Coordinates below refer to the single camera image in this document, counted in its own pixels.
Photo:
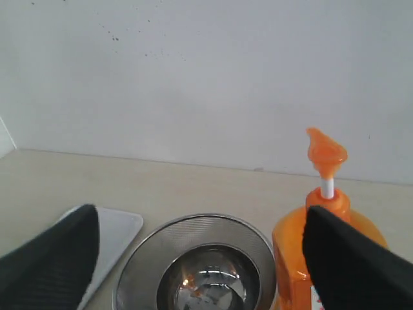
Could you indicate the small stainless steel bowl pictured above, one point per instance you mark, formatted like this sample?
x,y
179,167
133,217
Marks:
x,y
210,277

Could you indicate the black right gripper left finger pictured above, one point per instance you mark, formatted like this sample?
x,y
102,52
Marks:
x,y
54,269

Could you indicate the orange pump soap bottle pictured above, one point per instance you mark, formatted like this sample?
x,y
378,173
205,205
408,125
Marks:
x,y
294,286

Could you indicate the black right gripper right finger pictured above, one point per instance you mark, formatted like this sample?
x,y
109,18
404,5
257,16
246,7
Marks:
x,y
350,270

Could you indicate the white rectangular foam tray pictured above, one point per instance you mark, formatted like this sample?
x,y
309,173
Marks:
x,y
117,229

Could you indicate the steel mesh colander basket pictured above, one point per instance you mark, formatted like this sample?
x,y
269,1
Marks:
x,y
138,282

